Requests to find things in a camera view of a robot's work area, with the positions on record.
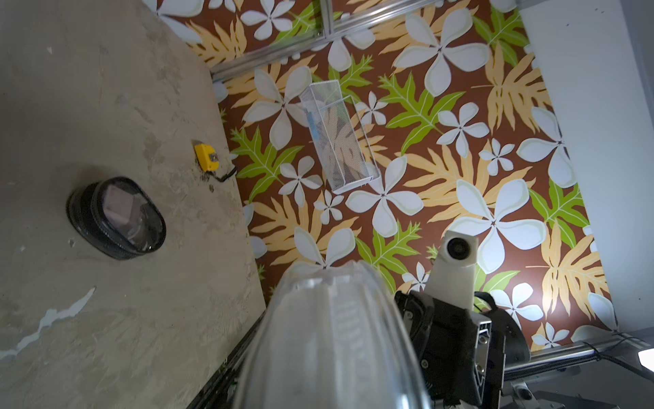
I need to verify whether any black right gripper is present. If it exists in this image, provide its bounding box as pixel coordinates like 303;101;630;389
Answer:
394;291;492;407

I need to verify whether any pink charger plug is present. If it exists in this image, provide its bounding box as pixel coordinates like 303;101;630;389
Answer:
102;185;134;228

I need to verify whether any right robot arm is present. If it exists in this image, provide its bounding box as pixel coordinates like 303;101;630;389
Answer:
394;291;531;408

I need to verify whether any white mesh basket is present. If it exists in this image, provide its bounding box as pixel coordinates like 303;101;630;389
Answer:
300;80;381;195

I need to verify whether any yellow tape measure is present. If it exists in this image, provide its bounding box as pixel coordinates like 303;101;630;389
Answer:
193;143;220;173

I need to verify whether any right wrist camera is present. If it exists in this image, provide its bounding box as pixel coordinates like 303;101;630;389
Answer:
424;230;479;309

